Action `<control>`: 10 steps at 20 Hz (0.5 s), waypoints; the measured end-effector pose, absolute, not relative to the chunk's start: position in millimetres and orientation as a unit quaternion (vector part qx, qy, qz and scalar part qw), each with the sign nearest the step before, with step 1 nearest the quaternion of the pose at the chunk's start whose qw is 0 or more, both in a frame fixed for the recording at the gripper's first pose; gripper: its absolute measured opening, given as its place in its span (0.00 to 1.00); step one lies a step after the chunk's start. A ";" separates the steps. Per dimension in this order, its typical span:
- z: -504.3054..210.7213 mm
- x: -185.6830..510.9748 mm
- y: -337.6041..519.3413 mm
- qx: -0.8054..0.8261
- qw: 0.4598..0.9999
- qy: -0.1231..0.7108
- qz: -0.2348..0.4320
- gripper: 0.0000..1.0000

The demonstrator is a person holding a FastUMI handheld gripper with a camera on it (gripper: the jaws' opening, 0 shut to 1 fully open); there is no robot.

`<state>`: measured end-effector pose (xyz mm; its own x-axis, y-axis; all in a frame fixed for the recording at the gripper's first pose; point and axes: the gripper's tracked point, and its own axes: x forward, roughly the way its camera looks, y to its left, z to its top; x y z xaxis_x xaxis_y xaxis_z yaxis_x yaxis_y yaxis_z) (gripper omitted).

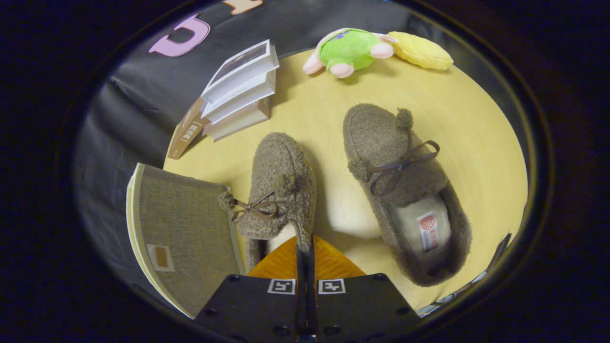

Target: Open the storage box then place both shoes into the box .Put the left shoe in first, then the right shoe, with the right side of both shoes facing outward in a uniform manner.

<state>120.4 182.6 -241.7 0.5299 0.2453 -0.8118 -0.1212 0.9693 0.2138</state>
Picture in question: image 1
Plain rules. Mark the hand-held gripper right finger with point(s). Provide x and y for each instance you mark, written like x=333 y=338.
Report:
x=357 y=305

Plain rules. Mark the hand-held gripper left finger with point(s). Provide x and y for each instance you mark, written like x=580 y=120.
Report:
x=257 y=305

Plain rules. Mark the grey fabric storage box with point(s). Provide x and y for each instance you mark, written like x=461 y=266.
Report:
x=186 y=224

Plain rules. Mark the brown fleece shoe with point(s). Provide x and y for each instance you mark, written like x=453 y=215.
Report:
x=381 y=138
x=279 y=171

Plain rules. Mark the white book with tan spine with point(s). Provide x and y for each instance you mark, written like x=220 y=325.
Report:
x=240 y=121

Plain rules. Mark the brown flat carton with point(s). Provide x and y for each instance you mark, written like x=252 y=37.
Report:
x=188 y=131

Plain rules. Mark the plain white book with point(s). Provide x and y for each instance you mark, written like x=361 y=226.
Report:
x=243 y=101

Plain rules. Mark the black backdrop cloth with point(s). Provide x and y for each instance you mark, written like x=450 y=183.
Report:
x=133 y=105

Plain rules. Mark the white book with grey cover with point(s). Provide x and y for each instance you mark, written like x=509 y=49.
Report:
x=240 y=64

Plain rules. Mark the green plush toy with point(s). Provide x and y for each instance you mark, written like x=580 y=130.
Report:
x=348 y=50

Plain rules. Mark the yellow plush toy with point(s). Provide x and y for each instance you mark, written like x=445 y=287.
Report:
x=421 y=51

